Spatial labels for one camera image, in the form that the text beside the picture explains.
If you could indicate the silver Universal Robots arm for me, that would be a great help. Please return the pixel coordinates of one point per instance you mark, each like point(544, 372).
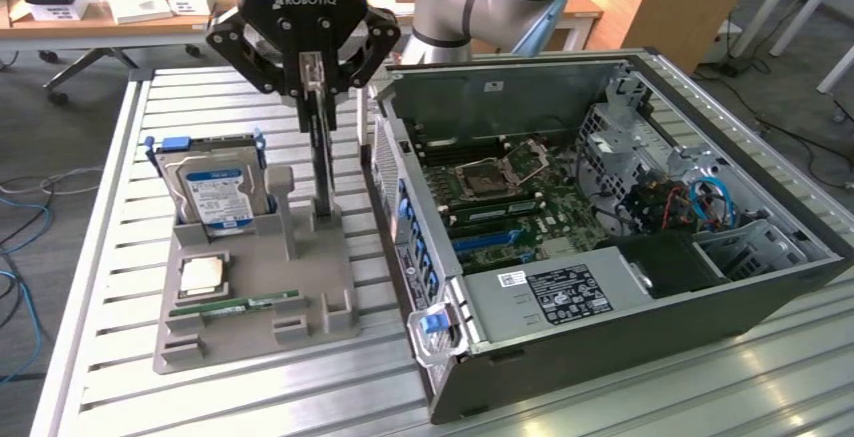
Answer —
point(453, 12)

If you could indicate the white box with label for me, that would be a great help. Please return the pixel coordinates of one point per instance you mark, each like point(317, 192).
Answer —
point(193, 2)

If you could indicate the wooden desk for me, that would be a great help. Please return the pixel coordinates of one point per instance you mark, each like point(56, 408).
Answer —
point(133, 32)

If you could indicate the open white cardboard box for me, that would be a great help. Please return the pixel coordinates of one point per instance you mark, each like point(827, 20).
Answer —
point(133, 12)

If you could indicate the black chair base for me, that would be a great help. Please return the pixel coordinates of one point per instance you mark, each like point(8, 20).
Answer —
point(80, 64)

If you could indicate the white box with black lid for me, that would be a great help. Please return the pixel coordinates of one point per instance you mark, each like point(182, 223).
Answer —
point(60, 9)

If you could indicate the hard disk with blue rails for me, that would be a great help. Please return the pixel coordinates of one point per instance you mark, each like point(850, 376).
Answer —
point(213, 192)

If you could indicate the CPU socket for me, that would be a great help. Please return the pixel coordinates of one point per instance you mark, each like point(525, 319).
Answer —
point(481, 182)

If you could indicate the silver socket cover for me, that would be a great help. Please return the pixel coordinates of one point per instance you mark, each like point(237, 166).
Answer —
point(529, 159)

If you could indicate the tall metal disk bay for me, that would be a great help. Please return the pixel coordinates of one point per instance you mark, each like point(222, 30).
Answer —
point(616, 157)

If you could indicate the blue expansion slot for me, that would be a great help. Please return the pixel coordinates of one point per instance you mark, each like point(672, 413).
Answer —
point(487, 243)

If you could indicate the silver CPU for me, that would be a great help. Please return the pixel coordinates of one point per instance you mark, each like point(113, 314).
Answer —
point(201, 277)

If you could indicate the wooden cabinet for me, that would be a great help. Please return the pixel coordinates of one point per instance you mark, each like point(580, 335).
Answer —
point(700, 7)

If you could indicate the grey parts rack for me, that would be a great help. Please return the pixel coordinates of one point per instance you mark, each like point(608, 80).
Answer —
point(266, 277)

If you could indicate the silver chipset heat sink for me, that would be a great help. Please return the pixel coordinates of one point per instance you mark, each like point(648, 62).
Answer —
point(560, 248)

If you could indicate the white floor box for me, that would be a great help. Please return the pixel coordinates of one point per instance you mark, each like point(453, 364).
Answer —
point(728, 39)

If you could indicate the grey power supply unit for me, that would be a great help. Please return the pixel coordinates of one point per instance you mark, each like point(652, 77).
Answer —
point(493, 307)

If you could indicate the blue case release latch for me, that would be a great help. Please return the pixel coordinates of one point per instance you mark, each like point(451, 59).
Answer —
point(435, 323)

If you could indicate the small metal disk bay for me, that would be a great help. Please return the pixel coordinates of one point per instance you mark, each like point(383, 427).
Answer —
point(747, 252)

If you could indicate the open black PC case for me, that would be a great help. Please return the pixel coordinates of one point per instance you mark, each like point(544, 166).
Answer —
point(600, 357)

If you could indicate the white desk frame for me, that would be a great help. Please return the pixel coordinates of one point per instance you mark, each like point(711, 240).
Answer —
point(836, 73)

